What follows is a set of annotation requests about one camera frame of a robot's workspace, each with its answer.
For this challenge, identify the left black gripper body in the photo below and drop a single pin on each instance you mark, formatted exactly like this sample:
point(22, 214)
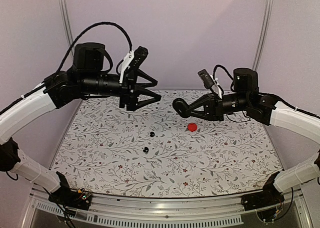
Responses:
point(126, 95)

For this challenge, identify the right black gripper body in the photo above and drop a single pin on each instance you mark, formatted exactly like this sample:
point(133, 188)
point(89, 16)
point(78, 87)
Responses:
point(217, 107)

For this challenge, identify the red earbud charging case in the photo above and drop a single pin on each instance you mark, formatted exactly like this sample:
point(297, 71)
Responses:
point(192, 127)

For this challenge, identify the black earbud charging case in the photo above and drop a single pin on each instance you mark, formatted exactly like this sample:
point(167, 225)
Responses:
point(181, 106)

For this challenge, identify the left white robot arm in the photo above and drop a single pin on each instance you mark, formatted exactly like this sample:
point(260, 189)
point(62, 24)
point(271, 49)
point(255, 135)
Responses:
point(84, 80)

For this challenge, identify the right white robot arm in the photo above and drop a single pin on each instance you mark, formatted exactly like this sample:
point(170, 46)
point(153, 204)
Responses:
point(268, 109)

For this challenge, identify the black earbud near case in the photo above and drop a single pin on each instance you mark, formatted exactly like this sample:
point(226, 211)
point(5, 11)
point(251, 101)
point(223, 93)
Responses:
point(145, 149)

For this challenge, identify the floral patterned table mat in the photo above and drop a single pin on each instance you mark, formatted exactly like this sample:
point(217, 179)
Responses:
point(102, 151)

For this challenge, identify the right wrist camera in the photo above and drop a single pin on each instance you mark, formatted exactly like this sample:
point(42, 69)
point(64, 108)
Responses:
point(210, 83)

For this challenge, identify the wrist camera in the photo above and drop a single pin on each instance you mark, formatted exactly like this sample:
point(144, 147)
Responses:
point(210, 83)
point(133, 59)

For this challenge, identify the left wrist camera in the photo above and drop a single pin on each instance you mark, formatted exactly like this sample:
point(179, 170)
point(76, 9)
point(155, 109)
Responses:
point(133, 59)

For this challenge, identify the right aluminium frame post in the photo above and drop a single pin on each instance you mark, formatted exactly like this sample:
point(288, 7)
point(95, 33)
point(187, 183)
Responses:
point(263, 34)

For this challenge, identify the aluminium frame post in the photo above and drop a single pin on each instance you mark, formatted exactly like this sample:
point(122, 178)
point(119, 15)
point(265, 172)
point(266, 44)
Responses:
point(263, 34)
point(66, 20)

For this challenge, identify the aluminium front rail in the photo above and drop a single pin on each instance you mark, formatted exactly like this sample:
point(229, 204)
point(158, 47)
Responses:
point(213, 211)

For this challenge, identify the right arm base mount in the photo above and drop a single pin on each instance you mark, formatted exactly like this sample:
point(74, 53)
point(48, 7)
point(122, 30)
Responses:
point(268, 196)

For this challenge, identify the left aluminium frame post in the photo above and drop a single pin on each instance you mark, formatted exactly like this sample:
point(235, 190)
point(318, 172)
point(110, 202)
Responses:
point(66, 20)

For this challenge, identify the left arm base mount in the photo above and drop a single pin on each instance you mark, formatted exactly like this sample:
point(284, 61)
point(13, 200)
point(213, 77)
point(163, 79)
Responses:
point(65, 196)

